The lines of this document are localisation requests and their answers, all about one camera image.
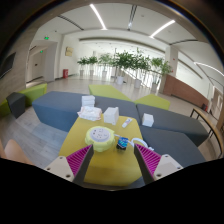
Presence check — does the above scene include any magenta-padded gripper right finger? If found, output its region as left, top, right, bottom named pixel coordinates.
left=133, top=143, right=184, bottom=186

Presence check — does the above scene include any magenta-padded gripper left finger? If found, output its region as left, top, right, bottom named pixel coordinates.
left=43, top=143, right=95, bottom=188

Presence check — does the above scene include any dark charger with blue label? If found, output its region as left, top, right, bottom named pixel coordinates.
left=116, top=136, right=130, bottom=151

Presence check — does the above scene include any grey upholstered bench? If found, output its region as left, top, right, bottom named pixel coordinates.
left=138, top=124, right=207, bottom=168
left=135, top=103, right=209, bottom=148

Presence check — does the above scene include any round yellow-green power strip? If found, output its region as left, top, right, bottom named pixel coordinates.
left=84, top=125, right=116, bottom=153

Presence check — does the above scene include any small white cube box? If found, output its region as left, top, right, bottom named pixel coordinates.
left=141, top=112, right=155, bottom=128

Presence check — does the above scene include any white cream tube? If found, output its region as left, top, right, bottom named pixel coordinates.
left=121, top=117, right=134, bottom=129

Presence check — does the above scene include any large blue-grey bench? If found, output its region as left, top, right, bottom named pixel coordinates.
left=31, top=91, right=138, bottom=133

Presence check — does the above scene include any white tissue box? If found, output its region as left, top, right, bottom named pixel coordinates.
left=103, top=106, right=120, bottom=126

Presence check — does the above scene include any green upholstered bench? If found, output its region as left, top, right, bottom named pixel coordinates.
left=87, top=83, right=134, bottom=103
left=133, top=93, right=172, bottom=111

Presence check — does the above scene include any tan wooden chair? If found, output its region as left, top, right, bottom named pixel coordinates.
left=0, top=138, right=34, bottom=167

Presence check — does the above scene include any stack of white tissue packs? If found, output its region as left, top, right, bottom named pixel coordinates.
left=81, top=94, right=96, bottom=108

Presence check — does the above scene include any black-framed wooden bench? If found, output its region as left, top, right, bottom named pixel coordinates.
left=189, top=107, right=224, bottom=159

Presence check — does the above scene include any long green bench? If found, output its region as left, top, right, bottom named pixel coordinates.
left=0, top=83, right=48, bottom=118

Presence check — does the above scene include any dark grey cube stool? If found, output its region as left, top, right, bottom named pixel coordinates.
left=5, top=91, right=27, bottom=119

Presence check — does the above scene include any group of potted plants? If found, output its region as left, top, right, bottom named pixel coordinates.
left=76, top=48, right=174, bottom=93

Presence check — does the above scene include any group of ceiling lights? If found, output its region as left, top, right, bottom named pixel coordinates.
left=89, top=3, right=224, bottom=78

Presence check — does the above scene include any white power strip cable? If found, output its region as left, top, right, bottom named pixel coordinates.
left=113, top=133, right=155, bottom=152

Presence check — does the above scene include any framed wall picture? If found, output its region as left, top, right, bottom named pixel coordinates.
left=64, top=46, right=74, bottom=57

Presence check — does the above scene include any black wall television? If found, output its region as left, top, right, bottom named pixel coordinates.
left=0, top=52, right=17, bottom=80

